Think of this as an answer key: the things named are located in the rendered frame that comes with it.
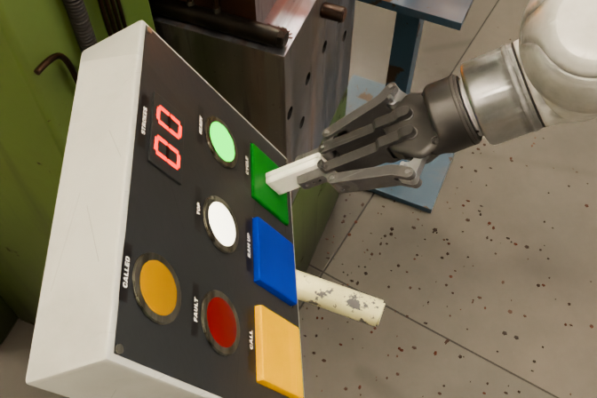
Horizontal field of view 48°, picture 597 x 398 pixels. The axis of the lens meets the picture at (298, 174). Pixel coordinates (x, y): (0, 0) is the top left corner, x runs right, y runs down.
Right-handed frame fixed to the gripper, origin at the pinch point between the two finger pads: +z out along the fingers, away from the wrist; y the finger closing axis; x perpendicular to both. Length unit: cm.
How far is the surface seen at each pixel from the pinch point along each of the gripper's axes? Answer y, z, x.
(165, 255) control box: -16.7, 3.8, 17.3
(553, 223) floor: 51, -14, -127
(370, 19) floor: 138, 22, -106
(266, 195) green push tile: -2.2, 3.5, 1.4
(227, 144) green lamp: 0.1, 3.4, 8.9
